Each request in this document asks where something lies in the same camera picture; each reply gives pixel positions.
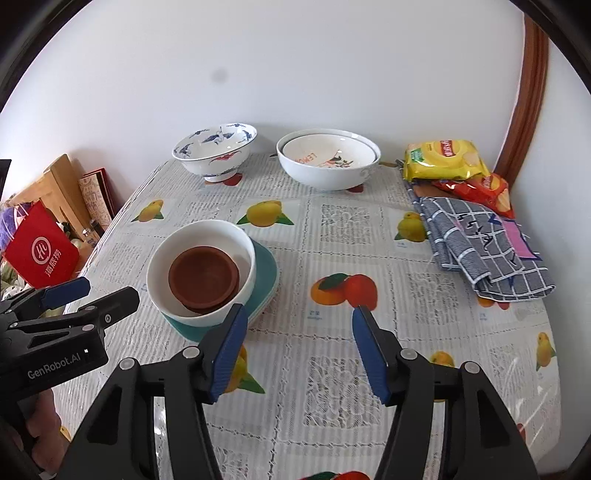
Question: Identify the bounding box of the wooden cutting board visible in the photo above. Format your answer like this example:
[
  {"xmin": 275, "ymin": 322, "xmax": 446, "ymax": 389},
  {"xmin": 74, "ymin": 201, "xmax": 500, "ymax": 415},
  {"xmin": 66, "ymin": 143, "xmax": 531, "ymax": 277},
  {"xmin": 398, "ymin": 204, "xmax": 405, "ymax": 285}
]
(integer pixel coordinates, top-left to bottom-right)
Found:
[{"xmin": 9, "ymin": 154, "xmax": 90, "ymax": 232}]

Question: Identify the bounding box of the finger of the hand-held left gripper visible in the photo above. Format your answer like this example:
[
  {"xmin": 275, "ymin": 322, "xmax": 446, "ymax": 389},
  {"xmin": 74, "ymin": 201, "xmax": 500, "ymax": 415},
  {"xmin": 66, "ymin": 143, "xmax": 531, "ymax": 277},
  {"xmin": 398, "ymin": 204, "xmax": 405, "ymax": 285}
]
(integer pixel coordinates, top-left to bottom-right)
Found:
[
  {"xmin": 0, "ymin": 277, "xmax": 92, "ymax": 319},
  {"xmin": 4, "ymin": 286, "xmax": 140, "ymax": 344}
]

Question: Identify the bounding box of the mint green plate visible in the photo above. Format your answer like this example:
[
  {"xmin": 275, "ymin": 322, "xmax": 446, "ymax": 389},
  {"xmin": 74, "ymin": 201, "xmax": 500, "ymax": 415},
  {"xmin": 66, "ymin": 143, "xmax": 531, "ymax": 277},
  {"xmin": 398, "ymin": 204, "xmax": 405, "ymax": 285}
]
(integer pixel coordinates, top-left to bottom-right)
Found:
[{"xmin": 240, "ymin": 240, "xmax": 281, "ymax": 324}]

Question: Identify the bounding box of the pink paper sheet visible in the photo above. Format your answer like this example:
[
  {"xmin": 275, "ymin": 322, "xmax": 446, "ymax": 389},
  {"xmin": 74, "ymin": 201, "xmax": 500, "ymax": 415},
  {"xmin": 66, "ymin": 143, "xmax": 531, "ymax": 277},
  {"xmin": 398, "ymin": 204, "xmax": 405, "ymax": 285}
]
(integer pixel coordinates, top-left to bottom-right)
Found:
[{"xmin": 499, "ymin": 220, "xmax": 537, "ymax": 260}]

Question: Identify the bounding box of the person's left hand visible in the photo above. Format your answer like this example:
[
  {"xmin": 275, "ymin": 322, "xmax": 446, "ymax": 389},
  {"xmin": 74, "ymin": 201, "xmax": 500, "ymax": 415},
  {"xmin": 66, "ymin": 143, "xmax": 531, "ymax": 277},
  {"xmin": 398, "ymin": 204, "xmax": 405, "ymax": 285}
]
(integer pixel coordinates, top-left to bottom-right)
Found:
[{"xmin": 25, "ymin": 391, "xmax": 57, "ymax": 446}]

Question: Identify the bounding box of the purple bag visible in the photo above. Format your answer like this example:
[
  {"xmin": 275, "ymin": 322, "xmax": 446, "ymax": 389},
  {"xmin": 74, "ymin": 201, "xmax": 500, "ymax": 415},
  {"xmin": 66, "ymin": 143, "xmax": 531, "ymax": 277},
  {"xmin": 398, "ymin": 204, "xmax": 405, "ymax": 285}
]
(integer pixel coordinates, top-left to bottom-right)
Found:
[{"xmin": 0, "ymin": 208, "xmax": 24, "ymax": 245}]

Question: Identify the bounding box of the blue crane pattern bowl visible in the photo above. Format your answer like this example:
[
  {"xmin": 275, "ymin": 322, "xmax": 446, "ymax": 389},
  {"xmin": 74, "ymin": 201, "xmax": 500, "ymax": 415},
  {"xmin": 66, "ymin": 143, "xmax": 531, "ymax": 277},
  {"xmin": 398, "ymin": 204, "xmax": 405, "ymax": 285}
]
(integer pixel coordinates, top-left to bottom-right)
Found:
[{"xmin": 172, "ymin": 123, "xmax": 258, "ymax": 183}]

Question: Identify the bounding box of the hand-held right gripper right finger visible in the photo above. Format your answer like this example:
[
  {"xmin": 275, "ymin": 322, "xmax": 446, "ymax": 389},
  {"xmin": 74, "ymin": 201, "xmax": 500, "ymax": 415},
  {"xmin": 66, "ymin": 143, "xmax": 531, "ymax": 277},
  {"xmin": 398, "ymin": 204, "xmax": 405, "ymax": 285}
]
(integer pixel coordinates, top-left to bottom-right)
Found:
[{"xmin": 352, "ymin": 305, "xmax": 541, "ymax": 480}]

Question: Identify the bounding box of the large white bowl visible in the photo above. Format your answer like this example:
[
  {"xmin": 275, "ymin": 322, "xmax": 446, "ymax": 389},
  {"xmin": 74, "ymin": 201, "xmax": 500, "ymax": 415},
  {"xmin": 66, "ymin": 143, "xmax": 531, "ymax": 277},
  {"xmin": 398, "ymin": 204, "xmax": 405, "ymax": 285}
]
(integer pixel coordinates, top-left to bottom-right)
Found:
[{"xmin": 276, "ymin": 130, "xmax": 382, "ymax": 191}]

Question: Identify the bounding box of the brown bowl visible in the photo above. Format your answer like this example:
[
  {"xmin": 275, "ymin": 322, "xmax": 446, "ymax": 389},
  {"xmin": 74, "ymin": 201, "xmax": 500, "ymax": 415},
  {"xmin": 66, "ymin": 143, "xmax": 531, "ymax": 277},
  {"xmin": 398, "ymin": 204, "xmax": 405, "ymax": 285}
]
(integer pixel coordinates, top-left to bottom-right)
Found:
[
  {"xmin": 168, "ymin": 246, "xmax": 241, "ymax": 306},
  {"xmin": 178, "ymin": 277, "xmax": 242, "ymax": 315}
]

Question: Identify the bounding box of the patterned box with red edge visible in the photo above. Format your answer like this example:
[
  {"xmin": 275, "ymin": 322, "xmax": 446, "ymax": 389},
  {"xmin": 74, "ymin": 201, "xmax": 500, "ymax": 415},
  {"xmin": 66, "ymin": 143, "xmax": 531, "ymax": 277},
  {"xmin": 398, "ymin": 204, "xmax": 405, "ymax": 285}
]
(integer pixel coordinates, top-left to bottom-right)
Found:
[{"xmin": 78, "ymin": 169, "xmax": 116, "ymax": 227}]

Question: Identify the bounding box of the grey checked cloth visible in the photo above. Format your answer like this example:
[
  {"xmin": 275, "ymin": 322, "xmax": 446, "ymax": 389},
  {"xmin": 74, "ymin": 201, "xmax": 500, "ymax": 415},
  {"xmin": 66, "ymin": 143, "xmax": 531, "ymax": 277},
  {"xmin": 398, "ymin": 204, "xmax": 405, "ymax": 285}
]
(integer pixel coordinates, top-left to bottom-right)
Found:
[{"xmin": 406, "ymin": 182, "xmax": 556, "ymax": 303}]

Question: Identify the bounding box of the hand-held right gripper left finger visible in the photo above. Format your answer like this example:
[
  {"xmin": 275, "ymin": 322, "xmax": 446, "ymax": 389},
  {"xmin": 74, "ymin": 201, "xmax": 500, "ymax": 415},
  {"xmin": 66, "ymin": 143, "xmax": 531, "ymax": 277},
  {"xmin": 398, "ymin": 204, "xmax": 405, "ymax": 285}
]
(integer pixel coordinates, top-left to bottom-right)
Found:
[{"xmin": 55, "ymin": 303, "xmax": 250, "ymax": 480}]

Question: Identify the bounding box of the fruit print lace tablecloth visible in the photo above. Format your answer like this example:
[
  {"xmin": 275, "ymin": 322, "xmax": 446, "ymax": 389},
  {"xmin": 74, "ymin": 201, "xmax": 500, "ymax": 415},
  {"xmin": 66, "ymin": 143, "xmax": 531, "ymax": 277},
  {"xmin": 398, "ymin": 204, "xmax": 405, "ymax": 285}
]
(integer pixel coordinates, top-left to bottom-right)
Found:
[{"xmin": 44, "ymin": 152, "xmax": 561, "ymax": 480}]

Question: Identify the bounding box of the cream bowl with orange print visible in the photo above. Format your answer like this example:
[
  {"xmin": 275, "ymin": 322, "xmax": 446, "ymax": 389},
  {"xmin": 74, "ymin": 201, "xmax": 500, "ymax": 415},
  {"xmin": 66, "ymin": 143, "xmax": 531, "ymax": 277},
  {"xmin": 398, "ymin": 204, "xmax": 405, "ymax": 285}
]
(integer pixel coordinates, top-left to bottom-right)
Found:
[{"xmin": 281, "ymin": 134, "xmax": 376, "ymax": 169}]

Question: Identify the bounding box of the yellow snack bag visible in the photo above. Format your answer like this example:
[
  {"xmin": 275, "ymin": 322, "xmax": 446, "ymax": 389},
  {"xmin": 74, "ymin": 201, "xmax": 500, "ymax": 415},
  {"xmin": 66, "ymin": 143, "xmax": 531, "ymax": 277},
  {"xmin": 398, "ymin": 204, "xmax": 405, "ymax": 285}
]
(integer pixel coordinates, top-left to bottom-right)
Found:
[{"xmin": 403, "ymin": 139, "xmax": 491, "ymax": 182}]

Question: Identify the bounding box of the blue plate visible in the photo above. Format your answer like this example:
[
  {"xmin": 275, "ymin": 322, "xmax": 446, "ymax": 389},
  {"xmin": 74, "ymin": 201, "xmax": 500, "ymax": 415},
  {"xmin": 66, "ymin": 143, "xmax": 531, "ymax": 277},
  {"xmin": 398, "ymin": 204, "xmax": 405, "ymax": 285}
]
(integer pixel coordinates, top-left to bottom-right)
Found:
[{"xmin": 161, "ymin": 295, "xmax": 259, "ymax": 343}]

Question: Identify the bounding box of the red paper bag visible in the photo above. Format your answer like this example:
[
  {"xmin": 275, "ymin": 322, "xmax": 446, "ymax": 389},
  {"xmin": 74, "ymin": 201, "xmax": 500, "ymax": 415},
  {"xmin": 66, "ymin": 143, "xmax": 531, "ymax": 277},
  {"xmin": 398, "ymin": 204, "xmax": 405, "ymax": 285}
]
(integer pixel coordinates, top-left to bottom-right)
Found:
[{"xmin": 4, "ymin": 200, "xmax": 80, "ymax": 288}]

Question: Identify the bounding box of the red snack bag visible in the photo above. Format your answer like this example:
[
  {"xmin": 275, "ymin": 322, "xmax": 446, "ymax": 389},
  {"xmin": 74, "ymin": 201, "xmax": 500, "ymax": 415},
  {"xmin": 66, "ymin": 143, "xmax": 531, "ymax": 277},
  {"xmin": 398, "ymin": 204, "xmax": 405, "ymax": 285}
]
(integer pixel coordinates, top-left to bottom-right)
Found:
[{"xmin": 431, "ymin": 172, "xmax": 515, "ymax": 219}]

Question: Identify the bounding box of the brown wooden door frame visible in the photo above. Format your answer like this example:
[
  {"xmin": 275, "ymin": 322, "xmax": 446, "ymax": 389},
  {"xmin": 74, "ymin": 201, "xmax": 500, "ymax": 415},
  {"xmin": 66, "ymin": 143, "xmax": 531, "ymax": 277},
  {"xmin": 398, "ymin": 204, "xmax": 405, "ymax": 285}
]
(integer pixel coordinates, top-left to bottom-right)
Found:
[{"xmin": 495, "ymin": 16, "xmax": 550, "ymax": 185}]

